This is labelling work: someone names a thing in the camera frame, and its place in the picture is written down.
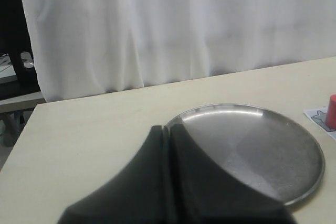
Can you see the grey side table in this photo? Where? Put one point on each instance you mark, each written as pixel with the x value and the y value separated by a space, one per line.
pixel 12 115

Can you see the red cylindrical object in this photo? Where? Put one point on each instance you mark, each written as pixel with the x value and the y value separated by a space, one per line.
pixel 331 113

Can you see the black stand in background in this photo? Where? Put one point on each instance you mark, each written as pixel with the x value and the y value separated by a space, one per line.
pixel 16 39

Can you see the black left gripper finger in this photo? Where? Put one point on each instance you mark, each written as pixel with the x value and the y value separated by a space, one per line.
pixel 140 189
pixel 94 208

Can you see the printed paper game board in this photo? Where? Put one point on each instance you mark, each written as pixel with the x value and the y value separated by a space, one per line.
pixel 318 117

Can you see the white curtain backdrop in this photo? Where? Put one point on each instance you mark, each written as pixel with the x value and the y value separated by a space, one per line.
pixel 89 47

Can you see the round stainless steel plate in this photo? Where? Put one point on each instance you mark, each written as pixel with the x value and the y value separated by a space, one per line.
pixel 265 150

